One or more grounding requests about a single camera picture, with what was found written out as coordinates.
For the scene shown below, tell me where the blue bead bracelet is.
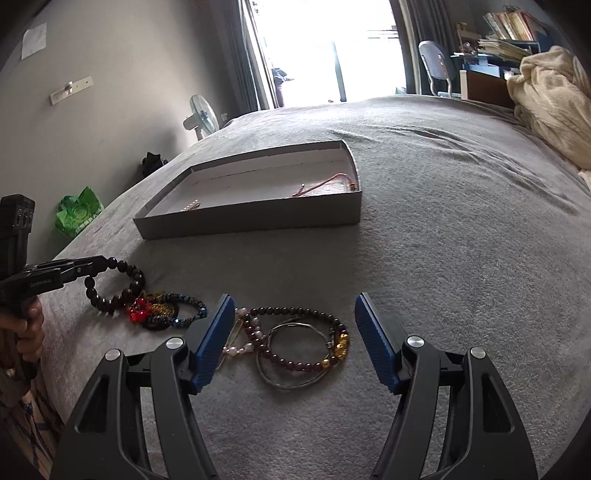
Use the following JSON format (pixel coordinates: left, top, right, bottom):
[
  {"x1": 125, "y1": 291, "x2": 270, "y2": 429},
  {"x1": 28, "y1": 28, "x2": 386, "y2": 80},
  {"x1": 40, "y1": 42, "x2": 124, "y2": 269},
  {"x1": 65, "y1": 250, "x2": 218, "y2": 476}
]
[{"x1": 148, "y1": 292, "x2": 207, "y2": 330}]

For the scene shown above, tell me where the silver wire-wrapped bangle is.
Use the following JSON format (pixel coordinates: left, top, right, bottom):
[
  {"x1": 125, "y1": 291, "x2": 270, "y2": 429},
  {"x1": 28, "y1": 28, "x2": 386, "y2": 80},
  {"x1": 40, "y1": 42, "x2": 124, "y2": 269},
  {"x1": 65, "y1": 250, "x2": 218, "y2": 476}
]
[{"x1": 267, "y1": 320, "x2": 335, "y2": 370}]

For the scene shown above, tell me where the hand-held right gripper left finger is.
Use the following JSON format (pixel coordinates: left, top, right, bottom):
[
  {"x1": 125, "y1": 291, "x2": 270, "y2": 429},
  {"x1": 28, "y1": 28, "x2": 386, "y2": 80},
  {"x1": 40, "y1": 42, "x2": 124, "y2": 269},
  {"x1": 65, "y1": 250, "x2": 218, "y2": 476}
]
[{"x1": 50, "y1": 294, "x2": 237, "y2": 480}]

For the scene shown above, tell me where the stack of books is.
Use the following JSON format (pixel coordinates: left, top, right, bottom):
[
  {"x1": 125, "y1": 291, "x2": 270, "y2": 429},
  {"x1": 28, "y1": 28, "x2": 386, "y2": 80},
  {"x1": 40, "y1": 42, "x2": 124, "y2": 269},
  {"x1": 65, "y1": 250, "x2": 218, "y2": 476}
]
[{"x1": 478, "y1": 7, "x2": 548, "y2": 61}]

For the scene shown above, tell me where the green plastic bag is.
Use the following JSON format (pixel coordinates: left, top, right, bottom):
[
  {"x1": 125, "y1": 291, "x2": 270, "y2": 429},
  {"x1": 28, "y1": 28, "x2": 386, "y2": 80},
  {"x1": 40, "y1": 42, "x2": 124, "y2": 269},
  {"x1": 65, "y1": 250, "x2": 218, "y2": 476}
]
[{"x1": 55, "y1": 187, "x2": 105, "y2": 238}]

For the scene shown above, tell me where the grey curtain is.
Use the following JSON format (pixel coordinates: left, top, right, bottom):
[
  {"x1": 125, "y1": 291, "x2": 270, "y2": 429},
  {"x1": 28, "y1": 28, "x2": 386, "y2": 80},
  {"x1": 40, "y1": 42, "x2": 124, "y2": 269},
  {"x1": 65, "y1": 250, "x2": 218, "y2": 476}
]
[
  {"x1": 390, "y1": 0, "x2": 481, "y2": 95},
  {"x1": 203, "y1": 0, "x2": 271, "y2": 114}
]

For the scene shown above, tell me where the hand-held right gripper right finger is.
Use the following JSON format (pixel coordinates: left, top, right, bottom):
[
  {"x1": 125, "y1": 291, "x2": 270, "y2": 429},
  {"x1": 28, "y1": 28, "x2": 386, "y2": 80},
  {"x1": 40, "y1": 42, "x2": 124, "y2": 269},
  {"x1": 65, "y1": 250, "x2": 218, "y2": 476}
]
[{"x1": 355, "y1": 292, "x2": 539, "y2": 480}]

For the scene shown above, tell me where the person's patterned clothing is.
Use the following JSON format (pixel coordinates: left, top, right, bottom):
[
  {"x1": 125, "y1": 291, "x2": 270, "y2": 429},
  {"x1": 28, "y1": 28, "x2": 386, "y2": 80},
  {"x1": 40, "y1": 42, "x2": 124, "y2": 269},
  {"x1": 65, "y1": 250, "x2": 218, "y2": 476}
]
[{"x1": 0, "y1": 369, "x2": 63, "y2": 469}]

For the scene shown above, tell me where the black bag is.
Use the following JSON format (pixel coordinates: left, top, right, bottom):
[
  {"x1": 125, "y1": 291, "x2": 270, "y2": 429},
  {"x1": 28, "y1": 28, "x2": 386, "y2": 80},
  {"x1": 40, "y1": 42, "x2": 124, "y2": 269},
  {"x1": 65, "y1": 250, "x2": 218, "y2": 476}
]
[{"x1": 141, "y1": 151, "x2": 169, "y2": 178}]

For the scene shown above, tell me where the person's left hand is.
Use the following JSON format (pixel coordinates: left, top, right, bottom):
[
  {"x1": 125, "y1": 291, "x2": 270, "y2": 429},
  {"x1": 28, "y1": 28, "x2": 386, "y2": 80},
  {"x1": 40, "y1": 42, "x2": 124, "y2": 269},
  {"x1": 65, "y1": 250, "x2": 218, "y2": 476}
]
[{"x1": 0, "y1": 299, "x2": 46, "y2": 366}]

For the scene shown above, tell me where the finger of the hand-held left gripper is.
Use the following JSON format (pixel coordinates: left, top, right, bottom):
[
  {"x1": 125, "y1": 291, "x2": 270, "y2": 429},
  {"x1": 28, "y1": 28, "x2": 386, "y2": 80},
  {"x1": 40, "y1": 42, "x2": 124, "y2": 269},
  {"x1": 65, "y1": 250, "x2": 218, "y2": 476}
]
[
  {"x1": 28, "y1": 255, "x2": 112, "y2": 275},
  {"x1": 65, "y1": 268, "x2": 98, "y2": 286}
]

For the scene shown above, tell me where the black bead bracelet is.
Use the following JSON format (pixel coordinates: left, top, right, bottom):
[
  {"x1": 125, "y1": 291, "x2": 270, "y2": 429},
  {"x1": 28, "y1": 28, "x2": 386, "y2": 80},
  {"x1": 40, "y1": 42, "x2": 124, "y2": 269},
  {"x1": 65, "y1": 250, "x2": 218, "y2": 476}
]
[{"x1": 84, "y1": 258, "x2": 146, "y2": 317}]

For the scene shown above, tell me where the dark red bead bracelet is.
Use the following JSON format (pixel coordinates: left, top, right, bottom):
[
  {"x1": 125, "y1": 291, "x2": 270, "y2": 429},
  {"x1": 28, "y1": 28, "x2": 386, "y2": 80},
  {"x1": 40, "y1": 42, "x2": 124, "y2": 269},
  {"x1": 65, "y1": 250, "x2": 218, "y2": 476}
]
[{"x1": 243, "y1": 305, "x2": 350, "y2": 374}]

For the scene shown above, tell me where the cream blanket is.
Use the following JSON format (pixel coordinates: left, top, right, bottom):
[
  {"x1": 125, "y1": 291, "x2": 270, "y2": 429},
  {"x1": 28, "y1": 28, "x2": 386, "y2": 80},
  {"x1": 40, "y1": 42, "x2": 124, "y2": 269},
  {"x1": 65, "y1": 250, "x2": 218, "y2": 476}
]
[{"x1": 507, "y1": 45, "x2": 591, "y2": 169}]

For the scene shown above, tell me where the light blue chair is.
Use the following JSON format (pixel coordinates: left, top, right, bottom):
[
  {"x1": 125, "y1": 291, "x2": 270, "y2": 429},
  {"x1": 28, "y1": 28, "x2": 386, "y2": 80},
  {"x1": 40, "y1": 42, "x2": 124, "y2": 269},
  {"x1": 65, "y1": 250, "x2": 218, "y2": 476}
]
[{"x1": 418, "y1": 41, "x2": 462, "y2": 99}]

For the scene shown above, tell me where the pink pearl bracelet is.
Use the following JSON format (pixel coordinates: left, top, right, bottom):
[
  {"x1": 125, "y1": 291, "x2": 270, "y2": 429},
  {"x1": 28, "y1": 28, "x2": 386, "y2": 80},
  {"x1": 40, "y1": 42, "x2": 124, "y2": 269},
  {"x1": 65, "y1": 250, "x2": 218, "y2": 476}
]
[{"x1": 223, "y1": 308, "x2": 259, "y2": 370}]

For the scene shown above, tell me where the blue desk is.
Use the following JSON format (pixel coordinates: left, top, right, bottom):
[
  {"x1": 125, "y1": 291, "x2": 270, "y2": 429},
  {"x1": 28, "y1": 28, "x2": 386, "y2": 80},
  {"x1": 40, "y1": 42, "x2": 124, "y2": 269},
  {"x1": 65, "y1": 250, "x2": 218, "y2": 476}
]
[{"x1": 450, "y1": 41, "x2": 541, "y2": 100}]

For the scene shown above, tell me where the white wall hook strip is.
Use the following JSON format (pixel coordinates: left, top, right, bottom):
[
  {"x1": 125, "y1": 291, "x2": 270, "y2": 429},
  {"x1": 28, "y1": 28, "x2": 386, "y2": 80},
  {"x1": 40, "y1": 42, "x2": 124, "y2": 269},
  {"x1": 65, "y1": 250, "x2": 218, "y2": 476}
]
[{"x1": 50, "y1": 76, "x2": 93, "y2": 106}]

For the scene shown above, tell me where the white standing fan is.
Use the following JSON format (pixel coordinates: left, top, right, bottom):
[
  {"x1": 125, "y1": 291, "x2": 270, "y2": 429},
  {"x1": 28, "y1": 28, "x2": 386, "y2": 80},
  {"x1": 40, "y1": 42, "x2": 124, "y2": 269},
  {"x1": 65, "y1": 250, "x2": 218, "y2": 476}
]
[{"x1": 182, "y1": 95, "x2": 220, "y2": 141}]

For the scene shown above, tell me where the thin silver bangle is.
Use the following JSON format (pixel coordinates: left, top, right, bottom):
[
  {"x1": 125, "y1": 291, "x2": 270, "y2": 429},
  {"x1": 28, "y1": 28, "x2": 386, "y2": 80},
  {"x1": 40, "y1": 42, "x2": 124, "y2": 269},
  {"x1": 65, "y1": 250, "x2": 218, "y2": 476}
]
[{"x1": 255, "y1": 330, "x2": 333, "y2": 391}]

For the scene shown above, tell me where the pink cord bracelet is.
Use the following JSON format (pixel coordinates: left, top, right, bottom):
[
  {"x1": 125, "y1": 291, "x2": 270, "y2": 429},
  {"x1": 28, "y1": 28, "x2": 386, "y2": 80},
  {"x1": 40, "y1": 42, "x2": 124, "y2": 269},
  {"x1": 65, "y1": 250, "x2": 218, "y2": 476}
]
[{"x1": 291, "y1": 172, "x2": 358, "y2": 198}]

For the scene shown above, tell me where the glass balcony door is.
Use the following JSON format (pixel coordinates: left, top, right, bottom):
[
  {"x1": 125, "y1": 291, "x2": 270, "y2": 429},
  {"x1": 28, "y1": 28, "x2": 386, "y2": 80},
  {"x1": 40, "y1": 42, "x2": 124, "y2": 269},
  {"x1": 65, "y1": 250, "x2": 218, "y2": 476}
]
[{"x1": 240, "y1": 0, "x2": 407, "y2": 109}]

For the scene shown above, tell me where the gold chain bracelet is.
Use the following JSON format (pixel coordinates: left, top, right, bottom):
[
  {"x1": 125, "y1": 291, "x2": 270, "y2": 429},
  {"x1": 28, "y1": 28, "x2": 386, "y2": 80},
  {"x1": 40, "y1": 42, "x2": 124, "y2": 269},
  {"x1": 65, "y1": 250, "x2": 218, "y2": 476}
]
[{"x1": 141, "y1": 291, "x2": 177, "y2": 315}]

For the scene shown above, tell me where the grey cardboard box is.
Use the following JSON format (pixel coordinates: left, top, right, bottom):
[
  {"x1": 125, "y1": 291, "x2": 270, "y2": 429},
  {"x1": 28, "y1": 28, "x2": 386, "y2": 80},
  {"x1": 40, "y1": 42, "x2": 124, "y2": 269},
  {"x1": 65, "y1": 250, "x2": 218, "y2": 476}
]
[{"x1": 133, "y1": 140, "x2": 362, "y2": 241}]

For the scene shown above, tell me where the white paper sheet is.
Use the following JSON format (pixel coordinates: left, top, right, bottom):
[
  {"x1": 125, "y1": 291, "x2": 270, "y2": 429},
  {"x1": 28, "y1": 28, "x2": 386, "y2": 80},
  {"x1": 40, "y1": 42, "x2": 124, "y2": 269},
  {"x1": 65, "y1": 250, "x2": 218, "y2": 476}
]
[{"x1": 21, "y1": 25, "x2": 49, "y2": 60}]

